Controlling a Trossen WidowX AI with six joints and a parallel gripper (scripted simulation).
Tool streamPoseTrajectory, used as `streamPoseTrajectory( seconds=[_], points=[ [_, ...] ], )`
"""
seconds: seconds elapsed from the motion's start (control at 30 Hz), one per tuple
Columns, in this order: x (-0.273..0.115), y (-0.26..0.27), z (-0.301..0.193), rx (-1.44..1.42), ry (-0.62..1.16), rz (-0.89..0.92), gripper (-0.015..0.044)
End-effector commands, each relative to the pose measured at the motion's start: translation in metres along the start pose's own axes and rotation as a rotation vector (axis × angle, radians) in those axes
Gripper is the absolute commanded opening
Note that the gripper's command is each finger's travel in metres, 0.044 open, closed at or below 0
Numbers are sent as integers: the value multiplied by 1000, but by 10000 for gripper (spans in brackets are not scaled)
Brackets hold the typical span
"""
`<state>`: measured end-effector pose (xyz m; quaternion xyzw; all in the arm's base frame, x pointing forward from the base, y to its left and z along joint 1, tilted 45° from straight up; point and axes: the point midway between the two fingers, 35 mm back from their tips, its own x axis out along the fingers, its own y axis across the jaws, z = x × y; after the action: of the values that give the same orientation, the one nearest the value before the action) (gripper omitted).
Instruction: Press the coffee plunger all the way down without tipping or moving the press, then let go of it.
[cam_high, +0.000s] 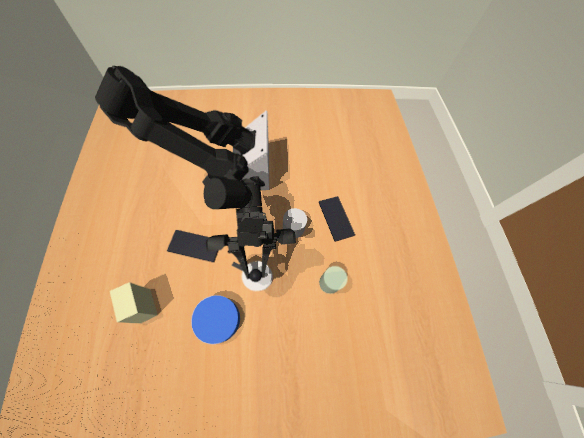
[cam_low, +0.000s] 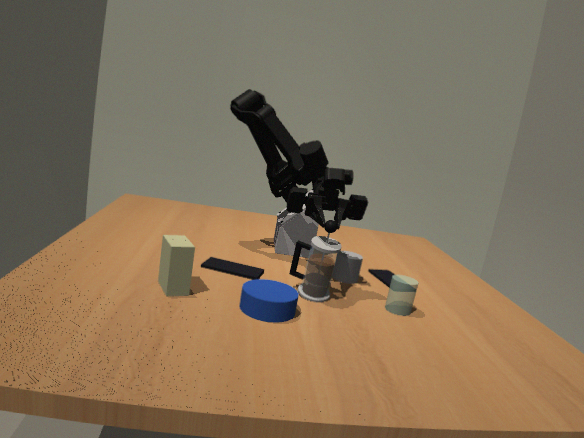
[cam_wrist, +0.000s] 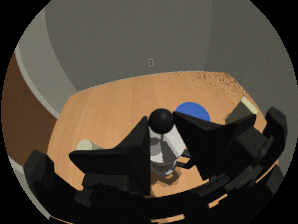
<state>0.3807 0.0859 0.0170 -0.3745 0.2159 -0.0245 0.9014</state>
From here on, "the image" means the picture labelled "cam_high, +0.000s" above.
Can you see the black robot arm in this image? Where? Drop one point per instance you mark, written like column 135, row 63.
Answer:
column 122, row 95

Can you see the glass french press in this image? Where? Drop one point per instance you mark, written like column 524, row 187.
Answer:
column 255, row 282

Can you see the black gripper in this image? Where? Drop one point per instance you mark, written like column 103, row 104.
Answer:
column 217, row 242

